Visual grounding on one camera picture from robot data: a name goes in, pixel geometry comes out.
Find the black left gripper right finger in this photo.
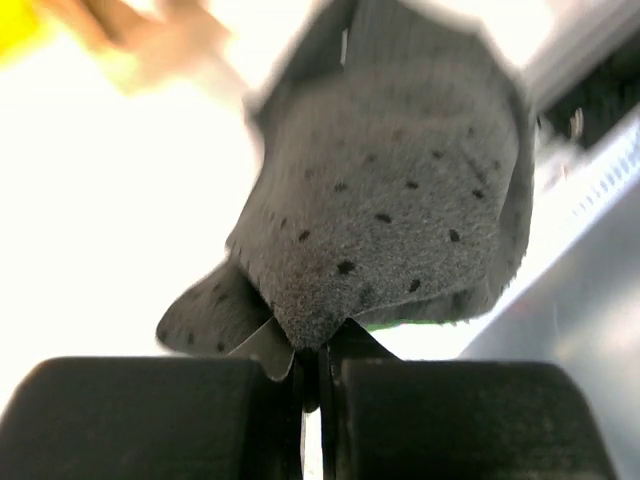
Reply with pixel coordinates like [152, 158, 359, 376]
[318, 321, 616, 480]

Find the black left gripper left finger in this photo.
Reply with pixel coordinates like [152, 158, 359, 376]
[0, 317, 304, 480]

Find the wooden clothes rack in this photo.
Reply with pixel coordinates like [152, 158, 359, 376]
[37, 1, 232, 95]

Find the aluminium mounting rail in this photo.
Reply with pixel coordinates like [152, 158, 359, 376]
[462, 39, 639, 479]

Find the grey polka dot skirt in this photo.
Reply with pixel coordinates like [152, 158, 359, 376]
[156, 1, 536, 354]

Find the yellow plastic tray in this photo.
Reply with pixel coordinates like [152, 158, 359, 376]
[1, 0, 55, 74]

